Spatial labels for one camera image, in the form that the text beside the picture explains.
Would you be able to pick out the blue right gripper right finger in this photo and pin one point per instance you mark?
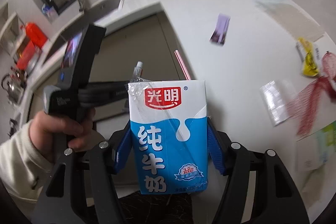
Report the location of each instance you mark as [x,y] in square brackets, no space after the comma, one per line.
[217,146]

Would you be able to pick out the purple snack wrapper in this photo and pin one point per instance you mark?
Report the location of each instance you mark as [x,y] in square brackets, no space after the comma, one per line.
[220,32]

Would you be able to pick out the red plastic bag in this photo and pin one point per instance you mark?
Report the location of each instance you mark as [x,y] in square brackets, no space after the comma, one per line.
[35,34]

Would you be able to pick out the metal kettle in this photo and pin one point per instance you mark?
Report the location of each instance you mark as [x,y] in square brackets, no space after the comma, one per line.
[14,83]

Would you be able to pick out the yellow snack wrapper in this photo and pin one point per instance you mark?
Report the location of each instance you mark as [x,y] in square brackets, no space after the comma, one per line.
[309,54]

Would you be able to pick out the pink drinking straw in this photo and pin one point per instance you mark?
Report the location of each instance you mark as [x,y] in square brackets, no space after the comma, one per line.
[182,65]

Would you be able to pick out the person's left hand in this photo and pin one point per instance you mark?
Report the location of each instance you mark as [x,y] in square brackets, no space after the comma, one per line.
[44,128]

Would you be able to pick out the blue white milk carton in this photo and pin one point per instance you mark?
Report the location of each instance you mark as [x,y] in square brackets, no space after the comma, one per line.
[168,122]

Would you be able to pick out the bubble wrap sheet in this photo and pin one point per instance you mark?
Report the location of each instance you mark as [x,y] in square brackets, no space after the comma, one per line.
[293,21]

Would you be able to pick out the white left sleeve forearm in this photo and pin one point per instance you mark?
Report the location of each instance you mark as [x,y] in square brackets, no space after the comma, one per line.
[23,169]

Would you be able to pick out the red mesh net bag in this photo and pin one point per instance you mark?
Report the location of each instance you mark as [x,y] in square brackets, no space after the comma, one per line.
[305,105]

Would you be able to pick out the white green small box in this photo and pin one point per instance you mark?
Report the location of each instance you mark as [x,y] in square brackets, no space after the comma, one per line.
[315,149]

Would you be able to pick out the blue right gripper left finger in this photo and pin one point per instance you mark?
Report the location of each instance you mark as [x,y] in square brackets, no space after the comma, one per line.
[123,148]

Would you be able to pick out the clear plastic zip bag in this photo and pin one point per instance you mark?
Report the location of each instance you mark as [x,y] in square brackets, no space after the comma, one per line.
[277,96]

